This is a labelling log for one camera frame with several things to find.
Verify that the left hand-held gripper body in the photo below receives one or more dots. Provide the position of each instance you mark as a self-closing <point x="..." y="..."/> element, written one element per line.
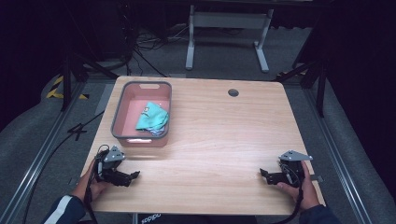
<point x="107" y="169"/>

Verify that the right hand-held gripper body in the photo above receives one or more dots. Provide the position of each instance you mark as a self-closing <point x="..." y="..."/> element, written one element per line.
<point x="292" y="172"/>

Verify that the person's left hand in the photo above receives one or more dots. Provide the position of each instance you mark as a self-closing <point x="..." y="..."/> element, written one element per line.
<point x="88" y="186"/>

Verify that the person's right hand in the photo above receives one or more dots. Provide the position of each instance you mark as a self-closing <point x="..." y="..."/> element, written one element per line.
<point x="308" y="194"/>

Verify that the small grey tab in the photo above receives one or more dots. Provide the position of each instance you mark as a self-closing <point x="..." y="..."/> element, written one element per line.
<point x="317" y="178"/>

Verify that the black tape cross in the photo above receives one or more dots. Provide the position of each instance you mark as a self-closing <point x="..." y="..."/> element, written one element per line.
<point x="77" y="130"/>

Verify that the blue patterned cloth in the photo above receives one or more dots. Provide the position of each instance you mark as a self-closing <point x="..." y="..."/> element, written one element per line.
<point x="157" y="131"/>

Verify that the teal cloth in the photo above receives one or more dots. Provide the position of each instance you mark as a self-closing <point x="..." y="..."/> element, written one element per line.
<point x="152" y="117"/>

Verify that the pink basket with grey rim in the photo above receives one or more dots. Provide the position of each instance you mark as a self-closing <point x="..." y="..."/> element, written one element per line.
<point x="130" y="105"/>

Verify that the black tripod stand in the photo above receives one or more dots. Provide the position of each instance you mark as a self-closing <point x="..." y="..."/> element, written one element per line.
<point x="320" y="87"/>
<point x="67" y="77"/>

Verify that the yellow and black floor tape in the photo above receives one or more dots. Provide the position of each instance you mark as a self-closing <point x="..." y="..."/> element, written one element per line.
<point x="54" y="91"/>

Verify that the aluminium floor rail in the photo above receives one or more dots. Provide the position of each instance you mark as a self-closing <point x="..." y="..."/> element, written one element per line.
<point x="339" y="168"/>
<point x="34" y="168"/>

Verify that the white desk frame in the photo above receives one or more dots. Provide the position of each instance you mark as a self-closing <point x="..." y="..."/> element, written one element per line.
<point x="229" y="20"/>

